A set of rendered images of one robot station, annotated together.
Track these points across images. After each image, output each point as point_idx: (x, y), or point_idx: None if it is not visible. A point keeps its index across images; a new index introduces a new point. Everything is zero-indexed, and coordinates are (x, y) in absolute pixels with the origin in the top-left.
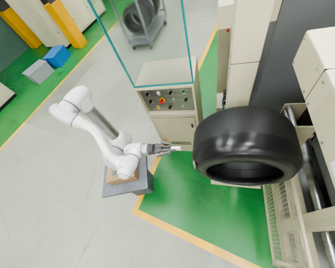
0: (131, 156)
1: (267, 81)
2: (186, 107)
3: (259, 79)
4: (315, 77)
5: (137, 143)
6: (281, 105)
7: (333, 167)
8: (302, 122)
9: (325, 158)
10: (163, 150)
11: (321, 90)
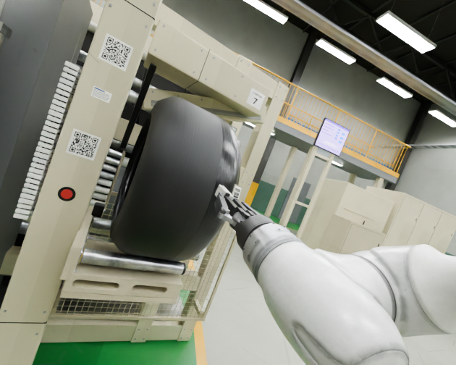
0: (362, 253)
1: (33, 105)
2: None
3: (20, 100)
4: (202, 57)
5: (294, 255)
6: (27, 166)
7: (249, 102)
8: None
9: (242, 103)
10: (246, 208)
11: (215, 64)
